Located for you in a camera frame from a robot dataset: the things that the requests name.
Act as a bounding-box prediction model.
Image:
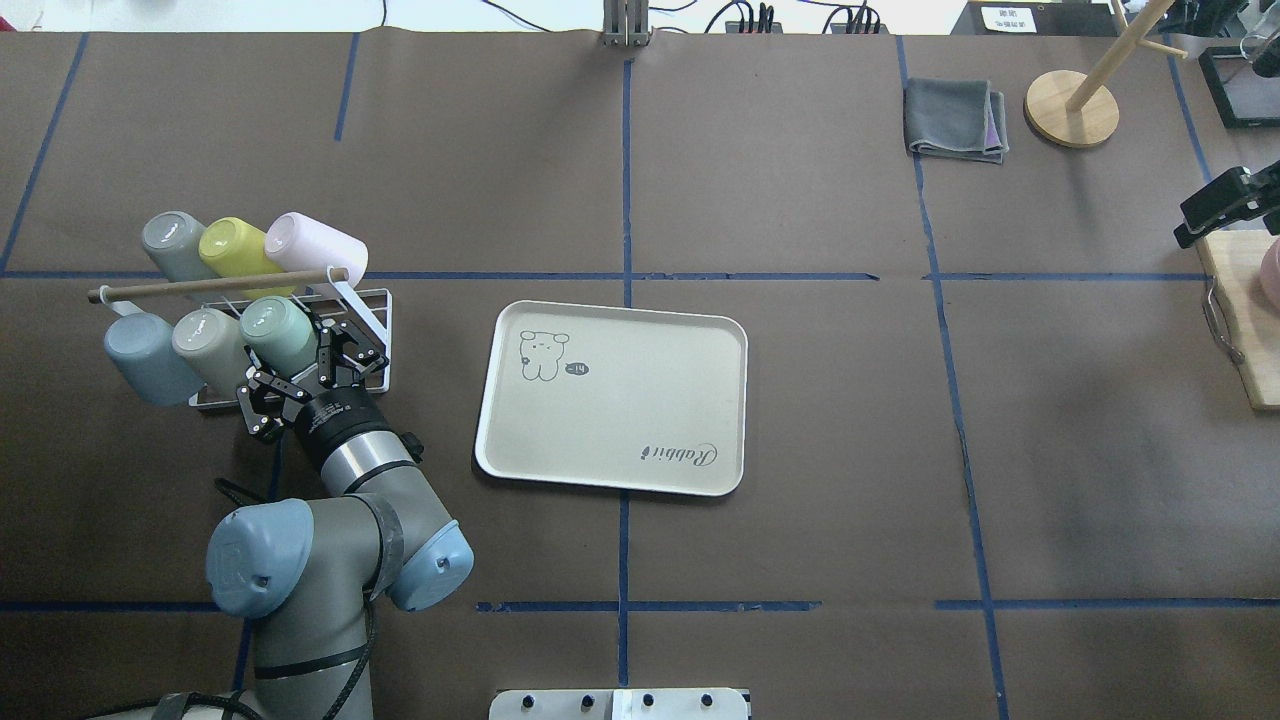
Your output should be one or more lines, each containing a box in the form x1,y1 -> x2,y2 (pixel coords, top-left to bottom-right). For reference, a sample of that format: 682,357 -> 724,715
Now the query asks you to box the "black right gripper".
1174,165 -> 1279,249

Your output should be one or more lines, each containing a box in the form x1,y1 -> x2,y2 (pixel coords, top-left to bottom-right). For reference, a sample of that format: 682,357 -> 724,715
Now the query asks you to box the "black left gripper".
236,318 -> 390,462

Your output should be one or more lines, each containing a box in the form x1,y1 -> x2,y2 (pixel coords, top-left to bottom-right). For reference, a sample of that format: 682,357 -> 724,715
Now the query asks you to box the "green cup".
239,296 -> 317,378

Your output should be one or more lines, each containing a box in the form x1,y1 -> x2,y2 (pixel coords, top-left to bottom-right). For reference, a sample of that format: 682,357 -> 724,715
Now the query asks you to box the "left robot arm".
99,320 -> 474,719

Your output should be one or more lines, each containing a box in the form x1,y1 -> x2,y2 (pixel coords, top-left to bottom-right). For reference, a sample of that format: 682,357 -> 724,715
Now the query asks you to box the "black framed tray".
1198,47 -> 1279,129

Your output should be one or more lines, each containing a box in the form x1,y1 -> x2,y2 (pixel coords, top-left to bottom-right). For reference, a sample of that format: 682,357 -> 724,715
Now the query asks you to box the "white cup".
172,307 -> 251,397

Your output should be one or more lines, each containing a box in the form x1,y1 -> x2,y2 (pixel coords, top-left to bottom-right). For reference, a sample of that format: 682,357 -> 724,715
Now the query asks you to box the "pink cup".
264,211 -> 369,286

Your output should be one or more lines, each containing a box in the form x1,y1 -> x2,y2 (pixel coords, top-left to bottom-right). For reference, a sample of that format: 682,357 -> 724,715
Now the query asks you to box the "yellow cup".
198,217 -> 284,278

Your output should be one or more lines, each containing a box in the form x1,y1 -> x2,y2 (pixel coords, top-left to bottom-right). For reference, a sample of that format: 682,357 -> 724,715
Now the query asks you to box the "light blue cup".
104,313 -> 205,406

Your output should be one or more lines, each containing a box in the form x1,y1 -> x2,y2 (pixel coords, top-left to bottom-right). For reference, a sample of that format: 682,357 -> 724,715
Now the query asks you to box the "grey cup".
141,211 -> 220,282

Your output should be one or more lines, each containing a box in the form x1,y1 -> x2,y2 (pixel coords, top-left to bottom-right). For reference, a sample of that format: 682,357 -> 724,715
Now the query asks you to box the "cream rabbit print tray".
475,300 -> 748,497

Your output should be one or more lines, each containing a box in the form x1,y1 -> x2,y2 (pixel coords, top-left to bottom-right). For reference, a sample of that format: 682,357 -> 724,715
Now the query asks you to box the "wooden cutting board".
1196,231 -> 1279,411

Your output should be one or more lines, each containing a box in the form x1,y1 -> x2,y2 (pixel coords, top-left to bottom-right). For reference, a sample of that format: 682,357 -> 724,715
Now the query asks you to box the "pink bowl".
1258,238 -> 1280,311

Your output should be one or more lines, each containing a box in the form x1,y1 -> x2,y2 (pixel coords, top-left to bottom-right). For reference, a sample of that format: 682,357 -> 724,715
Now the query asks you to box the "wooden stand with round base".
1023,1 -> 1189,149

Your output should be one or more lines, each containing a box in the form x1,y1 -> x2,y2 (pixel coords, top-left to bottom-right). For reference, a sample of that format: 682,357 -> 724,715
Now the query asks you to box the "grey folded cloth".
902,77 -> 1010,164

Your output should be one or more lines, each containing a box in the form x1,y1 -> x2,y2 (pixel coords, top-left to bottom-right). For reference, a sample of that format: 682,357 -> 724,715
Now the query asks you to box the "white wire cup rack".
88,266 -> 393,413

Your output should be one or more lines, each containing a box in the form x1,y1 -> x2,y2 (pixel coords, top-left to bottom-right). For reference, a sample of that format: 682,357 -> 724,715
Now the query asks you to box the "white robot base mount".
488,687 -> 753,719

